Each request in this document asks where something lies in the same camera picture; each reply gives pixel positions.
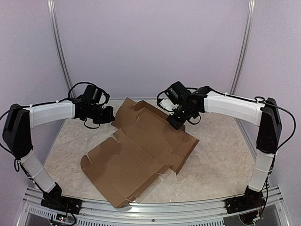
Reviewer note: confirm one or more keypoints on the right aluminium side rail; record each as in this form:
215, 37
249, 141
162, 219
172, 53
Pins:
247, 139

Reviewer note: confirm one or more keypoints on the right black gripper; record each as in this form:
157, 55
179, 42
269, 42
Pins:
177, 124

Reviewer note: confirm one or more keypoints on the aluminium front frame rail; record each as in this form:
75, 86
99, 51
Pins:
196, 213

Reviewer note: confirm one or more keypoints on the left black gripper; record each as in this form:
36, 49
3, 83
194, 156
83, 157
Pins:
109, 118

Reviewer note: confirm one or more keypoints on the aluminium corner post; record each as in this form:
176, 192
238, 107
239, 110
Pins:
244, 46
58, 44

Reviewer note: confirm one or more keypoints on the right aluminium corner post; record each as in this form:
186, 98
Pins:
244, 46

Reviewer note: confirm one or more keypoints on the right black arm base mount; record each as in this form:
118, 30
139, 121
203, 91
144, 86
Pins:
242, 203

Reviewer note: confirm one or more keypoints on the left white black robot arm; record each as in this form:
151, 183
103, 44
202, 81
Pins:
20, 120

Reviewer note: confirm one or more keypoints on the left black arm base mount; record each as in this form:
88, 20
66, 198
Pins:
66, 204

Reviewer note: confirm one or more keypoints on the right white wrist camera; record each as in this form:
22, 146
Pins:
166, 104

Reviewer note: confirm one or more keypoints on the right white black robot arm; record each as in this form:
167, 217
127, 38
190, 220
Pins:
185, 103

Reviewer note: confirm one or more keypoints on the left aluminium corner post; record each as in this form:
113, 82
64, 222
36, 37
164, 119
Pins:
58, 44

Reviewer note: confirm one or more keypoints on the brown cardboard box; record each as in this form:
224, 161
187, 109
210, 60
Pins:
144, 146

